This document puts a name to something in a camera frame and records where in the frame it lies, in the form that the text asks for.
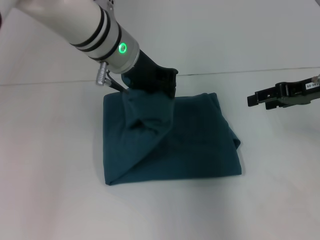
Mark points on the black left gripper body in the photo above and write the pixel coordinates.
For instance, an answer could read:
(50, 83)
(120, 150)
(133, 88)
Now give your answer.
(147, 75)

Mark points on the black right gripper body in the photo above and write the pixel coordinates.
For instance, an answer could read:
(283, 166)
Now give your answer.
(300, 91)

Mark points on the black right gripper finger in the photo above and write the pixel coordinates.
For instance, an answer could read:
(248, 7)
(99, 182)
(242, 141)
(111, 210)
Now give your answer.
(262, 96)
(273, 103)

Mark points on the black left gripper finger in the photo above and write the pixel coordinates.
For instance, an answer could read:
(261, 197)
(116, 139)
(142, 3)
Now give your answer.
(171, 83)

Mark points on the teal T-shirt with FREE print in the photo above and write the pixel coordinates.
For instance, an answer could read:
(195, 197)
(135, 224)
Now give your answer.
(175, 140)

